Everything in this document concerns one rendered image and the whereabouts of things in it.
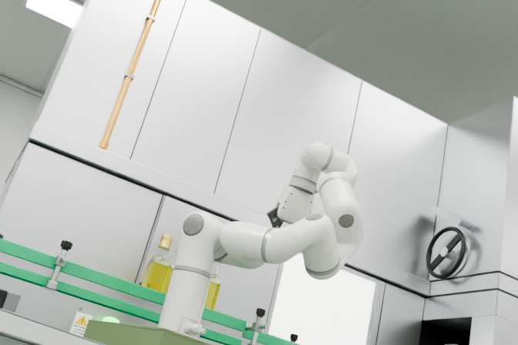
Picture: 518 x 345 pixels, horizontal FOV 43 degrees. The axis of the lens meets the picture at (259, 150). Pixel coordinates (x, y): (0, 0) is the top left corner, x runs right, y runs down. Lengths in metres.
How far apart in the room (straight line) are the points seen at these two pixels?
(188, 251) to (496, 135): 1.56
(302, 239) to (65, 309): 0.67
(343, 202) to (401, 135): 1.30
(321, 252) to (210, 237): 0.28
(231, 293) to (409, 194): 0.94
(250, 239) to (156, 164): 0.80
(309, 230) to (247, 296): 0.84
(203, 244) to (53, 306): 0.44
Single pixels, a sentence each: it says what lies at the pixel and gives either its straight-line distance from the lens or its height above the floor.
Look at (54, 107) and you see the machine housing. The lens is 2.23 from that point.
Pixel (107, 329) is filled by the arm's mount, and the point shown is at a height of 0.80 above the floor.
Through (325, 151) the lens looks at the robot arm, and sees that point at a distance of 1.80.
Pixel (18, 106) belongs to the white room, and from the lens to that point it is 5.36.
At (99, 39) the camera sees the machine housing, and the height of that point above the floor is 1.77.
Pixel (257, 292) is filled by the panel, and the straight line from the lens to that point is 2.29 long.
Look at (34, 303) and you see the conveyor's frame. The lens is 1.78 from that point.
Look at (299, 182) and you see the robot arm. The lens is 1.85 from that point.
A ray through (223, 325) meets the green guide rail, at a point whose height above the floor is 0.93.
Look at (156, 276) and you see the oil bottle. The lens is 2.00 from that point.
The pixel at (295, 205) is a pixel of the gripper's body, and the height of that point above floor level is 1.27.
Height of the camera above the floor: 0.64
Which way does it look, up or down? 24 degrees up
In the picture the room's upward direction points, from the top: 15 degrees clockwise
